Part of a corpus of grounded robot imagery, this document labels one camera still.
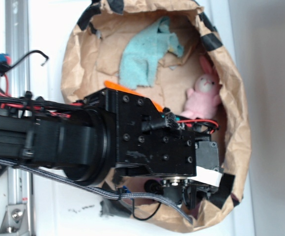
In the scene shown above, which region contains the brown paper bag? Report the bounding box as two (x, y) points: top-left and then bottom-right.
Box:
(61, 0), (251, 233)

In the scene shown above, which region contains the grey braided cable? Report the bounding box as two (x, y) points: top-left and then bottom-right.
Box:
(0, 157), (194, 224)

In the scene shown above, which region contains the pink plush bunny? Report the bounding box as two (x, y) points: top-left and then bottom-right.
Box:
(180, 56), (221, 119)

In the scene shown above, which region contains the metal corner bracket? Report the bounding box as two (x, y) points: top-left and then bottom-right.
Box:
(0, 204), (30, 236)

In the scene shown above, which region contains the aluminium extrusion rail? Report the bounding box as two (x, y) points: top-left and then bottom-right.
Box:
(5, 0), (35, 236)

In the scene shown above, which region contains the light blue cloth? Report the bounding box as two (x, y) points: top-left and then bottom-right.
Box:
(119, 16), (184, 89)

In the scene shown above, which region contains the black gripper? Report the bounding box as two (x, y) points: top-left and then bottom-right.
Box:
(85, 88), (222, 209)

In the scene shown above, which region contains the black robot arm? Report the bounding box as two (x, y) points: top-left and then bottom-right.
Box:
(0, 54), (222, 209)

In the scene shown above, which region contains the orange toy carrot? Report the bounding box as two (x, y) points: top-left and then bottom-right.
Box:
(104, 80), (164, 112)

